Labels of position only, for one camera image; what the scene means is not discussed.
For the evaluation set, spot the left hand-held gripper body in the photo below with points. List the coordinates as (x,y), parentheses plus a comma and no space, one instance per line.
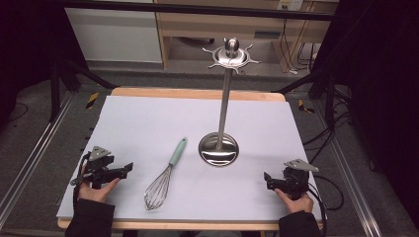
(99,166)

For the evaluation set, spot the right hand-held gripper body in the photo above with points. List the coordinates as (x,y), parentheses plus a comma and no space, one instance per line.
(296,179)

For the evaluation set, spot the steel utensil rack stand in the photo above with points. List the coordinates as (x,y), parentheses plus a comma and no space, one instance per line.
(224,115)

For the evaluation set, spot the person's right hand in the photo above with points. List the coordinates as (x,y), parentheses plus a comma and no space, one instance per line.
(298,204)

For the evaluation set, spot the person's left hand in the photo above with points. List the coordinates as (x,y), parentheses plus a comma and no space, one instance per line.
(95,192)

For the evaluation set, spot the white table mat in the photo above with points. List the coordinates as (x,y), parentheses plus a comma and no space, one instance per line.
(148,125)

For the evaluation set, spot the yellow black floor tape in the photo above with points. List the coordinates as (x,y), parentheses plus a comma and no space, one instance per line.
(92,100)
(304,107)

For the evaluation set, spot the black metal stand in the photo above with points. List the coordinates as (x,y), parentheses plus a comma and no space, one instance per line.
(66,79)
(321,82)

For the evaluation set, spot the wooden table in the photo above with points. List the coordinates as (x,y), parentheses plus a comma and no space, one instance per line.
(197,93)

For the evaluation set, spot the dark curtain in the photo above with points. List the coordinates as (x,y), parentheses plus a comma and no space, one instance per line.
(29,39)
(382,82)

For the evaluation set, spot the white cabinet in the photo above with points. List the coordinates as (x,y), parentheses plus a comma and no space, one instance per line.
(112,36)

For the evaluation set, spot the wooden desk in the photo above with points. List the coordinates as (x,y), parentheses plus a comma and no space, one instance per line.
(210,26)

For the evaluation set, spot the black horizontal bar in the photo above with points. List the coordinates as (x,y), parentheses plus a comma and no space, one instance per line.
(197,9)

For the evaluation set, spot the metal floor rail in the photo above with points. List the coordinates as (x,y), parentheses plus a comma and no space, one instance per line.
(36,154)
(349,177)

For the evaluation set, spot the white wall outlet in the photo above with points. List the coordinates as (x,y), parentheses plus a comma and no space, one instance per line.
(290,4)

